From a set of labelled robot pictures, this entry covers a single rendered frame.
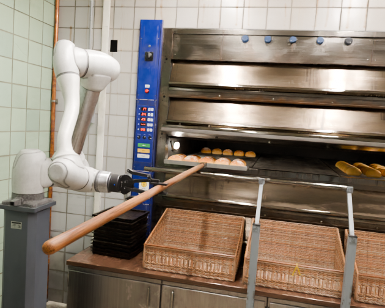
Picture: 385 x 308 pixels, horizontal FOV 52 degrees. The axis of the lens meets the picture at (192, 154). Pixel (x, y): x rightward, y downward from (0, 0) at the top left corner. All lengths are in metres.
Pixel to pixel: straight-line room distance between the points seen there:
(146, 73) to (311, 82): 1.12
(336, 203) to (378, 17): 1.19
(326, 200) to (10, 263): 1.89
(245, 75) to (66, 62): 1.29
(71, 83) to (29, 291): 1.06
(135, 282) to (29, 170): 0.90
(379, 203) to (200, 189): 1.16
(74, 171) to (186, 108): 1.40
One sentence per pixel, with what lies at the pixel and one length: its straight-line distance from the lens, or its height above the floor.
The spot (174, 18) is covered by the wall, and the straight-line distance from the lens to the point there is 2.85.
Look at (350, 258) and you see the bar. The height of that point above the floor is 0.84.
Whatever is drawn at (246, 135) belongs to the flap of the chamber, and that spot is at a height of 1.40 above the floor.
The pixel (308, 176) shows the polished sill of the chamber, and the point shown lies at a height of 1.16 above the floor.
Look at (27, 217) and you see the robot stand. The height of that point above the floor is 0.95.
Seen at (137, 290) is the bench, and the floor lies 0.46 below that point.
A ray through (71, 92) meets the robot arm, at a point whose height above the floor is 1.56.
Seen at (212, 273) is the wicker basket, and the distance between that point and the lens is 2.35.
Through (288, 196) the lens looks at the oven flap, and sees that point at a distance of 2.70.
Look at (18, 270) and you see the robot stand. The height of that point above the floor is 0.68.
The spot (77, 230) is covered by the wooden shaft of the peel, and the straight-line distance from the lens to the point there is 0.96.
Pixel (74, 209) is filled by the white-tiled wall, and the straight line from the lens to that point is 3.11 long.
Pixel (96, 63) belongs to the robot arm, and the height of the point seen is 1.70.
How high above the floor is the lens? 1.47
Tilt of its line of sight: 5 degrees down
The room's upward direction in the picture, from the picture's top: 4 degrees clockwise
